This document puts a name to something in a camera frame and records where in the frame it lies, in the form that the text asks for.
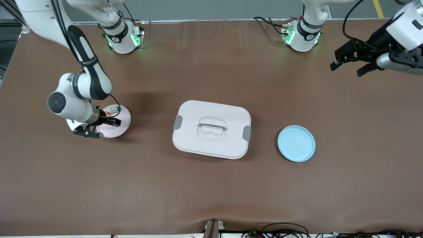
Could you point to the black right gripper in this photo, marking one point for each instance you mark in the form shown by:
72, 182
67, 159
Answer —
105, 119

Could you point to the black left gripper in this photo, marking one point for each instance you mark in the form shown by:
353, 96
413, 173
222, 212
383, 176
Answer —
372, 45

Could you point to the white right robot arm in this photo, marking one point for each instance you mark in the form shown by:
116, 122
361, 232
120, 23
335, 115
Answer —
71, 105

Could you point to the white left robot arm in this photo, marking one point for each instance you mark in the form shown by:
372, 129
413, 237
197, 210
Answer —
305, 36

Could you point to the grey box latch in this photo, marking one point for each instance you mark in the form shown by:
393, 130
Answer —
247, 133
177, 122

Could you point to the white lidded storage box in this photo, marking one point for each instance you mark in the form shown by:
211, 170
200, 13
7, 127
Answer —
211, 145

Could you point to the pink round plate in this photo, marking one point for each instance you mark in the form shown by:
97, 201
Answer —
120, 131

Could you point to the light blue round plate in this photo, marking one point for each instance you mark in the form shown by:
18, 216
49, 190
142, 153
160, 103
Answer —
296, 143

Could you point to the green push button switch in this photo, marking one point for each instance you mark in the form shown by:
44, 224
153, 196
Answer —
110, 109

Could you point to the table rear edge rail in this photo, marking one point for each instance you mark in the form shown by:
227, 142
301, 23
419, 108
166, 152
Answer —
214, 20

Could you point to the small metal table bracket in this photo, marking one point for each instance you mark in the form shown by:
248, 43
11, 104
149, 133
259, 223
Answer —
213, 229

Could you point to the aluminium frame post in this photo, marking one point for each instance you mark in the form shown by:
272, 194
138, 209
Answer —
11, 15

